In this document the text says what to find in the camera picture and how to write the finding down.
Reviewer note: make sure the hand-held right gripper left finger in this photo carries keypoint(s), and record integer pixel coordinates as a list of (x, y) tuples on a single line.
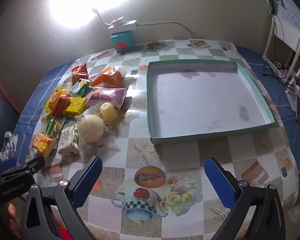
[(88, 180)]

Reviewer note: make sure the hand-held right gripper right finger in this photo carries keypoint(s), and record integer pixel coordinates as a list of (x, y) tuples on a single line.
[(220, 183)]

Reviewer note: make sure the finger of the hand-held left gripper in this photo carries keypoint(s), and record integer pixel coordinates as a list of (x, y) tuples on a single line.
[(36, 165), (6, 163)]

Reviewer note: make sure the orange yellow snack packet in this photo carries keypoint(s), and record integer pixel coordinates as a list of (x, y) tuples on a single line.
[(42, 143)]

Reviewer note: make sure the beige snack packet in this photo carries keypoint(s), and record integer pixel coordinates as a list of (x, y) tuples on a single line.
[(68, 141)]

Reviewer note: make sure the round pastry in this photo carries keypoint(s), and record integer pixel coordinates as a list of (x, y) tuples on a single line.
[(91, 127)]

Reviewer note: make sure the yellow pudding cup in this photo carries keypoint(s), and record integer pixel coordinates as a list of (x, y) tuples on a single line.
[(108, 111)]

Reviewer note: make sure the teal cardboard box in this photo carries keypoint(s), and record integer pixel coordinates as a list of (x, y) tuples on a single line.
[(202, 100)]

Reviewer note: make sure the purple snack packet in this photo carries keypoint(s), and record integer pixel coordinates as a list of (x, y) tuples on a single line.
[(107, 96)]

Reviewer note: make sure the red snack bag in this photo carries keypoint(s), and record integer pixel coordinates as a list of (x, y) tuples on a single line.
[(80, 69)]

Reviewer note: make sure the person's left hand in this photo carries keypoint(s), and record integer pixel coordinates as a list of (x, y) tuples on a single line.
[(13, 215)]

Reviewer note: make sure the white blue plastic wrapper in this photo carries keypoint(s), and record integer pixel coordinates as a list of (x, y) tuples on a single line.
[(7, 146)]

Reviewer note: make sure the checkered patterned tablecloth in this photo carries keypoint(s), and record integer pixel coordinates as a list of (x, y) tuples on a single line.
[(190, 160)]

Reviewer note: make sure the dark chair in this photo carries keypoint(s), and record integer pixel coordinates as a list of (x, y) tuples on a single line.
[(0, 110)]

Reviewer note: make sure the yellow packet with round logo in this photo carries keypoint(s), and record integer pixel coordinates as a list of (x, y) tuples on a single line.
[(52, 100)]

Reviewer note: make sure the yellow rectangular snack packet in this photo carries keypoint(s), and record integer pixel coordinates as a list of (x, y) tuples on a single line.
[(76, 105)]

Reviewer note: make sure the green white snack packet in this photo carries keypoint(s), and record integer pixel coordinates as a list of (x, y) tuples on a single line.
[(80, 87)]

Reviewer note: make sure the orange snack bag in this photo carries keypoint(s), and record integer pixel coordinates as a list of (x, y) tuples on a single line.
[(110, 77)]

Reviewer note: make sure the blue striped bedsheet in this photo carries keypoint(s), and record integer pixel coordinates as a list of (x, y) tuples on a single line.
[(260, 62)]

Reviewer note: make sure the teal cube toy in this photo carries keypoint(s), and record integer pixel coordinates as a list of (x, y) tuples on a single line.
[(121, 41)]

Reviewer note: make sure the white chair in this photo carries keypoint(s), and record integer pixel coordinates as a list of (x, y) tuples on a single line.
[(273, 30)]

